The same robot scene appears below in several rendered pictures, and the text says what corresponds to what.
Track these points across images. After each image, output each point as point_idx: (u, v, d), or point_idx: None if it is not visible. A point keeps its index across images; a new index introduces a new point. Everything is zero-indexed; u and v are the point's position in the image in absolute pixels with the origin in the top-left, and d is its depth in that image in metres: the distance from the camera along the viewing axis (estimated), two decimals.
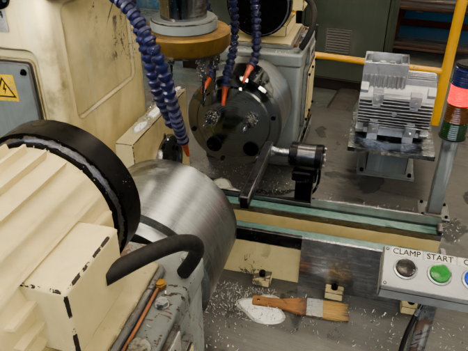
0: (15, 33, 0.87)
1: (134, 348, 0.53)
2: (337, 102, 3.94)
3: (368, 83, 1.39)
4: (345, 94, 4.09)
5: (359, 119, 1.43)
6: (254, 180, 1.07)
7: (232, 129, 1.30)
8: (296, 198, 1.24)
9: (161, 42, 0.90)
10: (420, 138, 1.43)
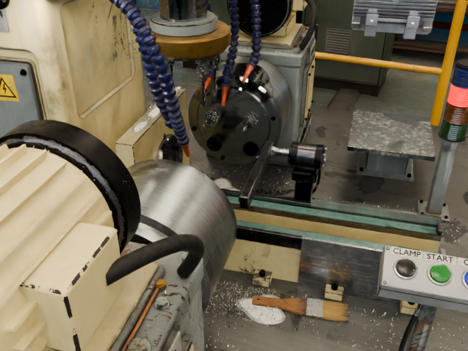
0: (15, 33, 0.87)
1: (134, 348, 0.53)
2: (337, 102, 3.94)
3: None
4: (345, 94, 4.09)
5: (356, 10, 1.28)
6: (254, 180, 1.07)
7: (232, 129, 1.30)
8: (296, 198, 1.24)
9: (161, 42, 0.90)
10: (424, 31, 1.29)
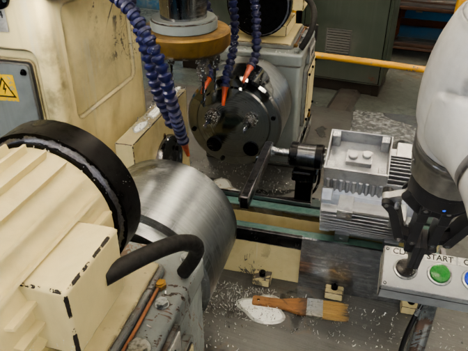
0: (15, 33, 0.87)
1: (134, 348, 0.53)
2: (337, 102, 3.94)
3: (332, 192, 0.99)
4: (345, 94, 4.09)
5: (323, 227, 1.06)
6: (254, 180, 1.07)
7: (232, 129, 1.30)
8: (296, 198, 1.24)
9: (161, 42, 0.90)
10: None
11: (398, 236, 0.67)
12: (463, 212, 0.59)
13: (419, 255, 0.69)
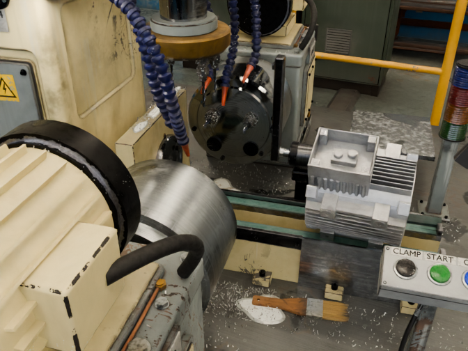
0: (15, 33, 0.87)
1: (134, 348, 0.53)
2: (337, 102, 3.94)
3: (316, 190, 1.00)
4: (345, 94, 4.09)
5: (309, 225, 1.07)
6: (283, 84, 1.14)
7: (232, 129, 1.30)
8: (296, 198, 1.24)
9: (161, 42, 0.90)
10: (392, 244, 1.07)
11: None
12: None
13: None
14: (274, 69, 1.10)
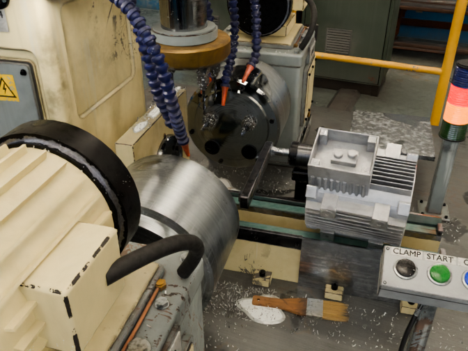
0: (15, 33, 0.87)
1: (134, 348, 0.53)
2: (337, 102, 3.94)
3: (316, 190, 1.00)
4: (345, 94, 4.09)
5: (309, 225, 1.07)
6: (254, 180, 1.07)
7: (230, 132, 1.28)
8: (296, 198, 1.24)
9: (162, 51, 0.91)
10: (392, 244, 1.07)
11: None
12: None
13: None
14: None
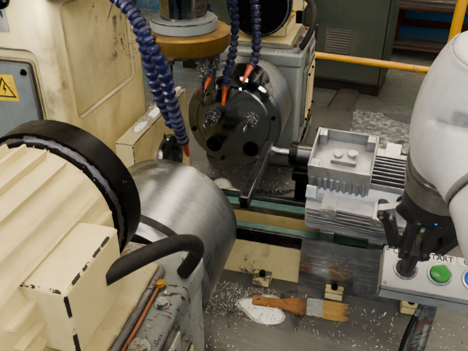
0: (15, 33, 0.87)
1: (134, 348, 0.53)
2: (337, 102, 3.94)
3: (316, 190, 1.00)
4: (345, 94, 4.09)
5: (309, 225, 1.07)
6: (254, 180, 1.07)
7: (232, 129, 1.30)
8: (296, 198, 1.24)
9: (161, 42, 0.90)
10: None
11: (393, 244, 0.70)
12: (454, 224, 0.62)
13: (413, 262, 0.72)
14: None
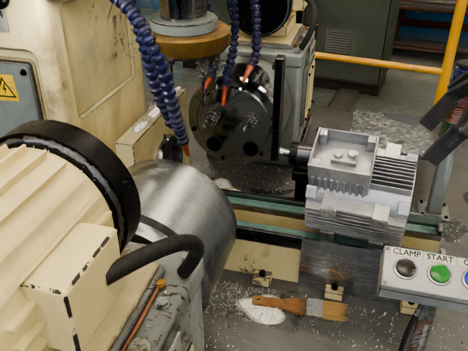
0: (15, 33, 0.87)
1: (134, 348, 0.53)
2: (337, 102, 3.94)
3: (316, 190, 1.00)
4: (345, 94, 4.09)
5: (309, 225, 1.07)
6: (283, 84, 1.14)
7: (232, 129, 1.30)
8: (296, 198, 1.24)
9: (161, 42, 0.90)
10: (392, 244, 1.07)
11: None
12: None
13: (449, 112, 0.93)
14: (274, 69, 1.10)
